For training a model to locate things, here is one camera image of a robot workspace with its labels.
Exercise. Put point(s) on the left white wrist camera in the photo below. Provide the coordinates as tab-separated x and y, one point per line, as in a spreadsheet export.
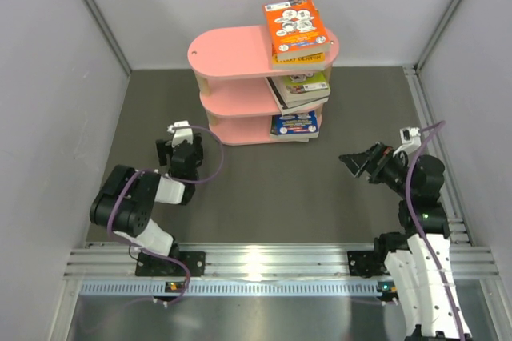
180	132

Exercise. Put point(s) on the blue 26-storey treehouse book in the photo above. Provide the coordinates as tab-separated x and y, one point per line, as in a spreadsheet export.
296	100

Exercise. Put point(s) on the dark tale of two cities book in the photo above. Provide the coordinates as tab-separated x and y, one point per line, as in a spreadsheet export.
279	95

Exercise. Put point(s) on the lime green treehouse book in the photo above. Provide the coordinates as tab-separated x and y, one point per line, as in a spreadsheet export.
312	83

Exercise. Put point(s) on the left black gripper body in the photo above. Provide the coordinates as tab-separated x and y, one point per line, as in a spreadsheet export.
194	174

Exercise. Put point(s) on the orange 78-storey treehouse book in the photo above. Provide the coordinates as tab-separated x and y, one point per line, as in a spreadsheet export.
296	29

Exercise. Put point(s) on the pink three-tier shelf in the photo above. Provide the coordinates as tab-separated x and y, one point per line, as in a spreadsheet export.
230	65

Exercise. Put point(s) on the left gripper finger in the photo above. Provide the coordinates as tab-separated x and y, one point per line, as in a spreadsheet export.
198	148
164	151

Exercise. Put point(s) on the dark blue treehouse book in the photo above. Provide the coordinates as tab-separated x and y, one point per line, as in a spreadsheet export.
300	126

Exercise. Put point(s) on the yellow 130-storey treehouse book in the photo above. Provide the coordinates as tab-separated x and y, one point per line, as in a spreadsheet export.
314	62

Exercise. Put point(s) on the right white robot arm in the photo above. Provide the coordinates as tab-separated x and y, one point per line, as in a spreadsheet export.
424	237

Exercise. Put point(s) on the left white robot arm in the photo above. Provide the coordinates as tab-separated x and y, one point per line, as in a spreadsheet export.
126	200

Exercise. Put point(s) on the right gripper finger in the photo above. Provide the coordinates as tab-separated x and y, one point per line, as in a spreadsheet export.
377	176
358	163

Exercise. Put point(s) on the purple treehouse book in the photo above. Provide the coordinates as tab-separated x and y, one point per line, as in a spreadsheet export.
298	141

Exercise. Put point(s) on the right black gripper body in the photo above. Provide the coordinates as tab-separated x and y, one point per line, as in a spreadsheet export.
394	171

